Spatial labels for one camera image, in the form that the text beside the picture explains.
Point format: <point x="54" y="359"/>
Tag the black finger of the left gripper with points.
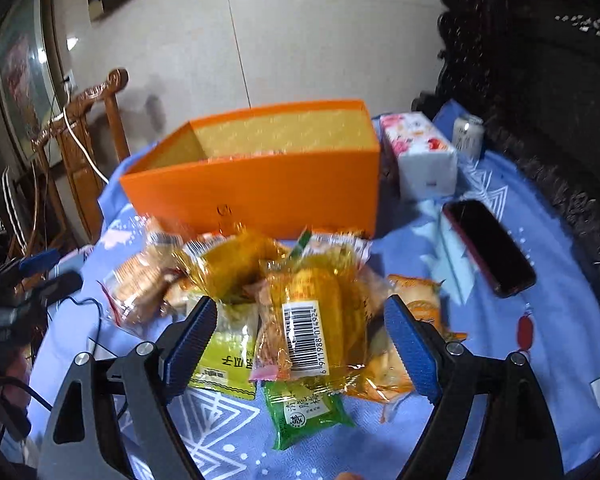
<point x="56" y="289"/>

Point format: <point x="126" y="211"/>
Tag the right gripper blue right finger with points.
<point x="409" y="337"/>

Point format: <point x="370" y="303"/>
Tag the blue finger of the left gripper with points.
<point x="39" y="263"/>

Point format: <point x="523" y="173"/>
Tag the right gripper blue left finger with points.
<point x="182" y="345"/>

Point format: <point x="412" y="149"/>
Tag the orange label biscuit pack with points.
<point x="384" y="378"/>

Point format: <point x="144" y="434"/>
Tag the green melon seed packet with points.
<point x="226" y="364"/>

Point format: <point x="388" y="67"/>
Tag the clear bread roll packet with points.
<point x="135" y="289"/>

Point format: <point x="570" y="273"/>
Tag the yellow cake packet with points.
<point x="221" y="266"/>

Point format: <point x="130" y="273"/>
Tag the yellow barcode snack packet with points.
<point x="312" y="318"/>

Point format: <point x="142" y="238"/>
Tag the green small snack packet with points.
<point x="298" y="413"/>

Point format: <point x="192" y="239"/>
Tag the person's left hand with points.
<point x="14" y="400"/>

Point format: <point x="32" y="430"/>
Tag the red key fob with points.
<point x="525" y="333"/>

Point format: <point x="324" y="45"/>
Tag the black smartphone red case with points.
<point x="497" y="256"/>

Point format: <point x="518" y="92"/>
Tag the blue patterned tablecloth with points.
<point x="499" y="415"/>

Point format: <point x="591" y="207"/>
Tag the carved wooden chair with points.
<point x="70" y="130"/>

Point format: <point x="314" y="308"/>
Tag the floral tissue pack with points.
<point x="424" y="160"/>

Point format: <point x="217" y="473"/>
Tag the red flower framed painting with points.
<point x="27" y="89"/>

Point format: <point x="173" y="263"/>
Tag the orange cardboard box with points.
<point x="277" y="169"/>

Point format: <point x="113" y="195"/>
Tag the white beverage can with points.
<point x="468" y="132"/>

